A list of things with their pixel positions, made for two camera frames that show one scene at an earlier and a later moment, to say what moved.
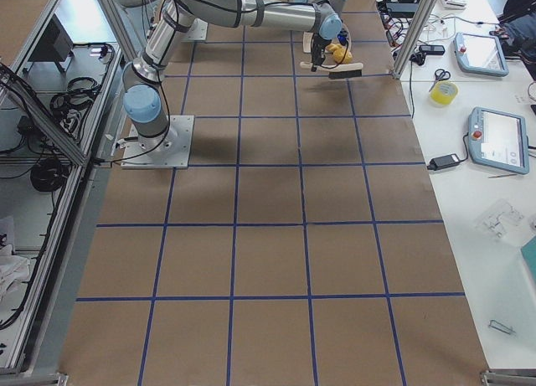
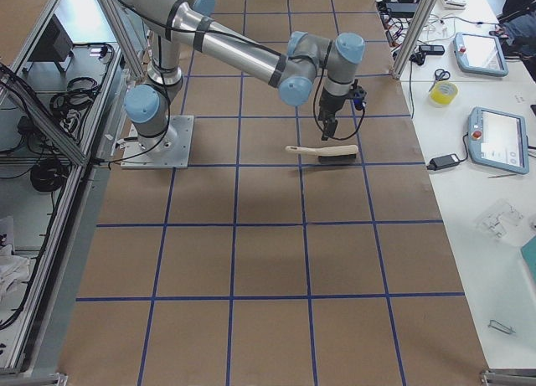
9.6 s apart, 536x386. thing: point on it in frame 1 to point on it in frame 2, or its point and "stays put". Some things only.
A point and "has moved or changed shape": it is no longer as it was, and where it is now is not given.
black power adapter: x=443 y=162 stays put
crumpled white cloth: x=13 y=269 stays put
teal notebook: x=528 y=252 stays put
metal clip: x=493 y=323 stays put
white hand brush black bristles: x=338 y=71 has moved or changed shape
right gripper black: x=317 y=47 to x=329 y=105
